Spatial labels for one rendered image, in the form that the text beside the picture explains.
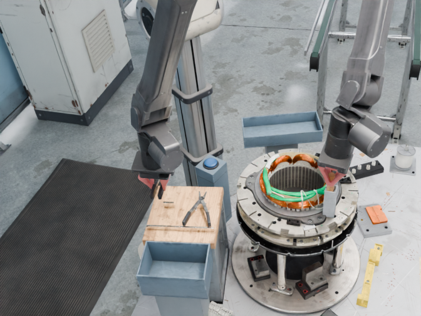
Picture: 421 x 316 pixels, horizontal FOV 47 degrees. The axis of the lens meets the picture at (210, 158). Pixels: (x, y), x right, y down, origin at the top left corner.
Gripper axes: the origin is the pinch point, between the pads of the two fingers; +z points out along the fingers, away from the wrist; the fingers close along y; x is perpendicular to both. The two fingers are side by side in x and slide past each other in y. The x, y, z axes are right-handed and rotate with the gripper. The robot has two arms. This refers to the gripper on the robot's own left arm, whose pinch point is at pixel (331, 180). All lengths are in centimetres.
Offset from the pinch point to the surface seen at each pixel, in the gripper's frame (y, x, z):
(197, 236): -15.0, 28.4, 17.4
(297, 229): -7.0, 4.8, 12.2
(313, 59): 132, 34, 44
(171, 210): -9.2, 38.8, 18.0
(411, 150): 61, -19, 32
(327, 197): -1.2, 0.0, 4.5
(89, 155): 101, 167, 131
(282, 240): -8.6, 7.6, 16.0
